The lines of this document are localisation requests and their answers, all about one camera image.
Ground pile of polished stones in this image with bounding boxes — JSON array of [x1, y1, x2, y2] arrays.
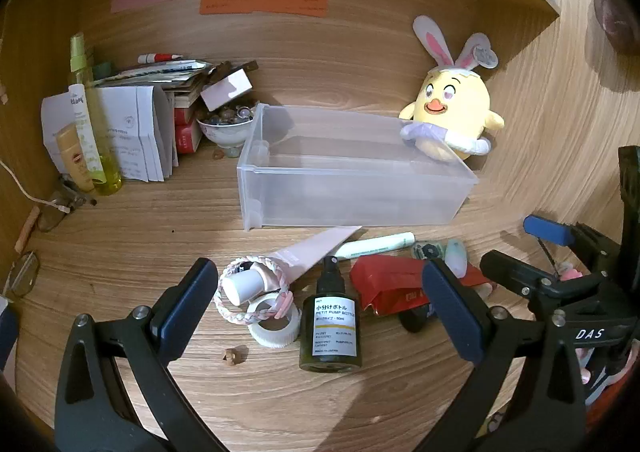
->
[[200, 104, 258, 125]]

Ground braided pink hair tie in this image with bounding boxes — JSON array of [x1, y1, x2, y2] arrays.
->
[[213, 255, 293, 325]]

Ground red packet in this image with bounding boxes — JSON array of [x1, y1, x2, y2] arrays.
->
[[348, 254, 436, 317]]

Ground black and white printed sachet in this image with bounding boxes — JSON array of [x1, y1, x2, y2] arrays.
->
[[411, 241, 447, 261]]

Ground folded white papers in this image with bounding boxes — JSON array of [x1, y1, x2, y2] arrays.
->
[[41, 84, 179, 183]]

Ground dark metal tool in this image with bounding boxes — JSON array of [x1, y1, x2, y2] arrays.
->
[[39, 179, 97, 233]]

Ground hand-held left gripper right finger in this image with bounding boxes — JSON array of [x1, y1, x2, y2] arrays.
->
[[421, 258, 588, 452]]

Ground orange garment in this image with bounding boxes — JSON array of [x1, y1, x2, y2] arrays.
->
[[585, 394, 633, 435]]

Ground wooden stick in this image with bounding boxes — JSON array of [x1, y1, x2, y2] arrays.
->
[[14, 206, 42, 253]]

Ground white floral bowl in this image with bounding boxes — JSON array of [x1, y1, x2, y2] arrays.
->
[[196, 104, 261, 149]]

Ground person's right hand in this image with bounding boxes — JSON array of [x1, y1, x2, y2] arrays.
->
[[556, 263, 628, 383]]

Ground pink box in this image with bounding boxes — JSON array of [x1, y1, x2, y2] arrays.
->
[[200, 69, 252, 111]]

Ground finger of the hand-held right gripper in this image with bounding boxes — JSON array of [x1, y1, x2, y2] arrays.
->
[[479, 249, 558, 303], [523, 214, 621, 275]]

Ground clear plastic storage bin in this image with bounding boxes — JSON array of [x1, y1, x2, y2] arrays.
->
[[236, 103, 480, 233]]

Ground pink tube with white cap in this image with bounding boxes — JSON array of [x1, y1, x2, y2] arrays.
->
[[221, 226, 363, 305]]

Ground mint oval object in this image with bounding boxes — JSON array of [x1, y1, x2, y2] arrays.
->
[[444, 238, 468, 277]]

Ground stack of booklets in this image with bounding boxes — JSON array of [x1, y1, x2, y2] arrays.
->
[[92, 59, 213, 107]]

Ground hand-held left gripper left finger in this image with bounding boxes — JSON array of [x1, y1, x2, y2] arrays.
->
[[54, 258, 221, 452]]

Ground small yellow cream tube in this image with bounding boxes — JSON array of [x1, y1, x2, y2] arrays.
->
[[55, 127, 96, 193]]

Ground dark green pump bottle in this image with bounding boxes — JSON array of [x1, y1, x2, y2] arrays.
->
[[298, 256, 362, 373]]

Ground yellow spray bottle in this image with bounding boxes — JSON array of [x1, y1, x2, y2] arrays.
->
[[68, 32, 124, 196]]

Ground yellow chick plush toy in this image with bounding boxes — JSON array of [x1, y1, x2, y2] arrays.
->
[[398, 15, 506, 163]]

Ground wire-rimmed eyeglasses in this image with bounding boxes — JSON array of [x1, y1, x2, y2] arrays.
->
[[2, 251, 41, 300]]

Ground white cable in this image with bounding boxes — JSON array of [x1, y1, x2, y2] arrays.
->
[[0, 161, 71, 213]]

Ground white tape roll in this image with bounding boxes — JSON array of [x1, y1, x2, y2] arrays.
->
[[247, 293, 302, 348]]

